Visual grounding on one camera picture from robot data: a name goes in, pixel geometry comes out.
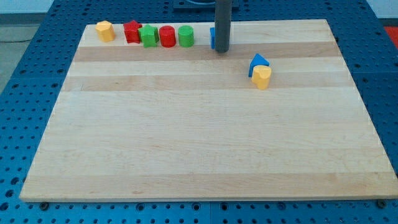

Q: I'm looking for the red cylinder block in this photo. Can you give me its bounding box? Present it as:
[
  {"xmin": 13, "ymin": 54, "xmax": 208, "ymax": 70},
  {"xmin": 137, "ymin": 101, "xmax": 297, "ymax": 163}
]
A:
[{"xmin": 159, "ymin": 26, "xmax": 176, "ymax": 48}]

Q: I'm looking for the red star block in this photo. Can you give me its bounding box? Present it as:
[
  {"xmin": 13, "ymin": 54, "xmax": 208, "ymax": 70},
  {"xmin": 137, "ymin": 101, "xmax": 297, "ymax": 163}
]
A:
[{"xmin": 123, "ymin": 20, "xmax": 142, "ymax": 44}]

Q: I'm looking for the blue triangle block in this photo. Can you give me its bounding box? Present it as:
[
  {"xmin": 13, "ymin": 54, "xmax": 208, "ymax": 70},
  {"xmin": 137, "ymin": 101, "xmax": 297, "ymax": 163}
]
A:
[{"xmin": 248, "ymin": 54, "xmax": 270, "ymax": 78}]

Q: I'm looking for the yellow hexagon block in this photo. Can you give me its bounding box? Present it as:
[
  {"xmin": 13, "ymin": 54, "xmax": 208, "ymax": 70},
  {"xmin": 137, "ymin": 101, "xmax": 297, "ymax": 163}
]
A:
[{"xmin": 95, "ymin": 21, "xmax": 116, "ymax": 42}]

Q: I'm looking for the green cylinder block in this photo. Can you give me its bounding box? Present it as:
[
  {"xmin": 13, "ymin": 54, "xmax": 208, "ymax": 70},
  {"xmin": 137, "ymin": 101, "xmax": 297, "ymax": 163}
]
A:
[{"xmin": 178, "ymin": 25, "xmax": 194, "ymax": 47}]

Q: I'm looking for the wooden board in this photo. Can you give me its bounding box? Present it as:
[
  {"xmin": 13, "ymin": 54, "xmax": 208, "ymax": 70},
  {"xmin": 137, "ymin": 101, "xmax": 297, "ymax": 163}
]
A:
[{"xmin": 20, "ymin": 19, "xmax": 397, "ymax": 202}]

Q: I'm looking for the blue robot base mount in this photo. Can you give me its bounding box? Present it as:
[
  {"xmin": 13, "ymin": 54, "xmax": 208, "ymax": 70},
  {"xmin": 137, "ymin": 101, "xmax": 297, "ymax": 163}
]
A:
[{"xmin": 172, "ymin": 0, "xmax": 240, "ymax": 14}]

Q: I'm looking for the green star block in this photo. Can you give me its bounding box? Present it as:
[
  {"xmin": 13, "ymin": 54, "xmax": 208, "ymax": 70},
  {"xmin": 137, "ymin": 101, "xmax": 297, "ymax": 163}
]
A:
[{"xmin": 138, "ymin": 24, "xmax": 159, "ymax": 48}]

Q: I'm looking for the yellow heart block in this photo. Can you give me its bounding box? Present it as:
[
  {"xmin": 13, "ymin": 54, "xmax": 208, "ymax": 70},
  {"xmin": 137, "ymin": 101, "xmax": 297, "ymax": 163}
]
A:
[{"xmin": 251, "ymin": 65, "xmax": 272, "ymax": 90}]

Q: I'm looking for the blue cube block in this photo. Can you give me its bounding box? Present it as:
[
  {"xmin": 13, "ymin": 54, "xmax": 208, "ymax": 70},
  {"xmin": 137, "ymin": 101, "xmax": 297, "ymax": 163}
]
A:
[{"xmin": 210, "ymin": 27, "xmax": 215, "ymax": 49}]

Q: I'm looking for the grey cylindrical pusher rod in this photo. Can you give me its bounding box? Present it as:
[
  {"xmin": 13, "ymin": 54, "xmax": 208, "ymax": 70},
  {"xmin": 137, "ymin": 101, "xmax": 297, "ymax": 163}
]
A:
[{"xmin": 215, "ymin": 0, "xmax": 232, "ymax": 54}]

